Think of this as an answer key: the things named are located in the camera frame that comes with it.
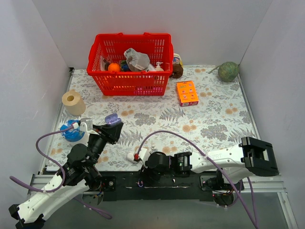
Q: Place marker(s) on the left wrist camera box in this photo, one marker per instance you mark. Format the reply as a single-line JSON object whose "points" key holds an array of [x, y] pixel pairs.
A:
{"points": [[84, 125]]}

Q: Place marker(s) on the blue wrapped tissue roll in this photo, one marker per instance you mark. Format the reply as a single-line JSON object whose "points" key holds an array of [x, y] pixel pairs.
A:
{"points": [[74, 136]]}

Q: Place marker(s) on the brown jar with label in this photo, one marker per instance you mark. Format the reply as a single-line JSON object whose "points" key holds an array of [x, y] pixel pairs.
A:
{"points": [[177, 67]]}

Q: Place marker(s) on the dark green toy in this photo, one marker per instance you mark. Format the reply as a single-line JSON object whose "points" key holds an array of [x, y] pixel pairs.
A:
{"points": [[124, 66]]}

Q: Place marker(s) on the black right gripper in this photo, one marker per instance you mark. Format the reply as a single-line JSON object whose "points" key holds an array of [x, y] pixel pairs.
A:
{"points": [[144, 173]]}

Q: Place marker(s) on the grey crumpled bag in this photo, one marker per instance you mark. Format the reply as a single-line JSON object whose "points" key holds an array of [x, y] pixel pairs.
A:
{"points": [[136, 61]]}

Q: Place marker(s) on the beige paper roll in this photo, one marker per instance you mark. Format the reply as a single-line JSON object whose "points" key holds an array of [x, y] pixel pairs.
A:
{"points": [[73, 103]]}

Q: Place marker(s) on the orange fruit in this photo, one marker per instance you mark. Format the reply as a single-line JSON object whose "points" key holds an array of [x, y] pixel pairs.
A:
{"points": [[114, 67]]}

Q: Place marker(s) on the orange snack box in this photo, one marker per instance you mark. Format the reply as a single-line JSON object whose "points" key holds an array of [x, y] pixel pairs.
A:
{"points": [[187, 94]]}

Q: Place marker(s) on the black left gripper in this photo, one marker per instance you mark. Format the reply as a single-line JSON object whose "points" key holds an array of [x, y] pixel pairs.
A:
{"points": [[109, 134]]}

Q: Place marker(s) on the red plastic shopping basket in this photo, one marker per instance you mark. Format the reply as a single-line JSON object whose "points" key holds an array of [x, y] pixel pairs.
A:
{"points": [[158, 47]]}

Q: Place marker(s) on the green melon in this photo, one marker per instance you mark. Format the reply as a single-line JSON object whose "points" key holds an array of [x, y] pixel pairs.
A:
{"points": [[227, 71]]}

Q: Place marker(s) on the floral patterned table mat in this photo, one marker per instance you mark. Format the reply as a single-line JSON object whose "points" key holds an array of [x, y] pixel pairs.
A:
{"points": [[218, 121]]}

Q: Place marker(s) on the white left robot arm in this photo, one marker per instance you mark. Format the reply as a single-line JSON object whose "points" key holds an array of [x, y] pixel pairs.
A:
{"points": [[76, 176]]}

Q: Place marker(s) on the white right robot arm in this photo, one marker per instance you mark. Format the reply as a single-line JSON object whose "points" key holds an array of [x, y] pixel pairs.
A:
{"points": [[232, 160]]}

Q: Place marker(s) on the white pump bottle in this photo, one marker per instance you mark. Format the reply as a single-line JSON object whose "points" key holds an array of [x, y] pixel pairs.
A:
{"points": [[158, 67]]}

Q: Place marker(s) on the lavender earbud charging case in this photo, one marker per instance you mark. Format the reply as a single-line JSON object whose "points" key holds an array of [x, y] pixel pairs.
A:
{"points": [[112, 119]]}

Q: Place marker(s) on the white earbud charging case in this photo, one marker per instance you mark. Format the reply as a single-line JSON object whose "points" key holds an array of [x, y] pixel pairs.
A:
{"points": [[130, 157]]}

